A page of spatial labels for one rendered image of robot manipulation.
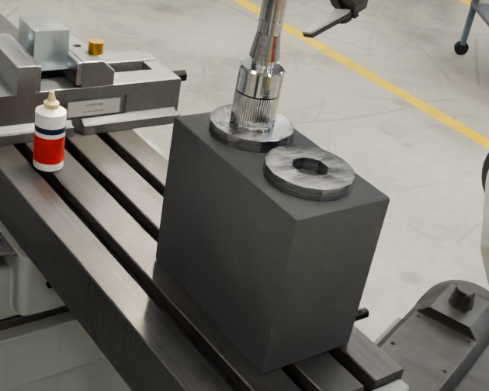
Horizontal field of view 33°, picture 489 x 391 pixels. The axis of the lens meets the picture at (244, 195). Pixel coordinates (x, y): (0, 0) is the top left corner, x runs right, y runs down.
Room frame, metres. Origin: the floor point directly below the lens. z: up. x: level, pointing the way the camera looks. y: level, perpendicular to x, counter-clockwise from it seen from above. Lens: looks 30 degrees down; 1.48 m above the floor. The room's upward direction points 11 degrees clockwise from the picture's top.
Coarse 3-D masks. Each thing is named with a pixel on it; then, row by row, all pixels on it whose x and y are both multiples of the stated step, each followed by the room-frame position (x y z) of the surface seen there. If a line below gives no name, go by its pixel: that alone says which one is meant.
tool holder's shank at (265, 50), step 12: (264, 0) 0.80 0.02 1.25; (276, 0) 0.79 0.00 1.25; (264, 12) 0.80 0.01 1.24; (276, 12) 0.79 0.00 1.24; (264, 24) 0.79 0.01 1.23; (276, 24) 0.80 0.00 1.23; (264, 36) 0.79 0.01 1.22; (276, 36) 0.80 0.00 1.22; (252, 48) 0.80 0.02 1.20; (264, 48) 0.79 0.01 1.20; (276, 48) 0.80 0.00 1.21; (252, 60) 0.80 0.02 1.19; (264, 60) 0.79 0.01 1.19; (276, 60) 0.80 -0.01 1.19
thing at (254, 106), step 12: (240, 84) 0.79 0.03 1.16; (252, 84) 0.78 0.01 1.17; (264, 84) 0.78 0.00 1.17; (276, 84) 0.79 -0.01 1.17; (240, 96) 0.79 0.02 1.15; (252, 96) 0.78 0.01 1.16; (264, 96) 0.78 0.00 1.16; (276, 96) 0.79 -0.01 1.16; (240, 108) 0.79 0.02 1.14; (252, 108) 0.78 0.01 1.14; (264, 108) 0.78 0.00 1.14; (276, 108) 0.80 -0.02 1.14; (240, 120) 0.79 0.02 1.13; (252, 120) 0.78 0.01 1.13; (264, 120) 0.79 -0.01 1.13
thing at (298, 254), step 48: (192, 144) 0.78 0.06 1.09; (240, 144) 0.76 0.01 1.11; (288, 144) 0.79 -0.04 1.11; (192, 192) 0.77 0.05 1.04; (240, 192) 0.71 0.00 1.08; (288, 192) 0.69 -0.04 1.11; (336, 192) 0.69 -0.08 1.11; (192, 240) 0.76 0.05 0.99; (240, 240) 0.70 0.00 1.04; (288, 240) 0.65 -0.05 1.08; (336, 240) 0.68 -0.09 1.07; (192, 288) 0.75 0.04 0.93; (240, 288) 0.69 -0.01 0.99; (288, 288) 0.65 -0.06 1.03; (336, 288) 0.69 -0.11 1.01; (240, 336) 0.68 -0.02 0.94; (288, 336) 0.66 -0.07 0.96; (336, 336) 0.71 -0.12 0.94
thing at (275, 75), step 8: (240, 64) 0.80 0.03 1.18; (248, 64) 0.80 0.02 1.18; (240, 72) 0.79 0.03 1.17; (248, 72) 0.79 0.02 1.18; (256, 72) 0.78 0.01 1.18; (264, 72) 0.79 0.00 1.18; (272, 72) 0.79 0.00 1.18; (280, 72) 0.80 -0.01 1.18; (256, 80) 0.78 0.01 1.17; (264, 80) 0.78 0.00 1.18; (272, 80) 0.79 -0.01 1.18; (280, 80) 0.79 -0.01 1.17
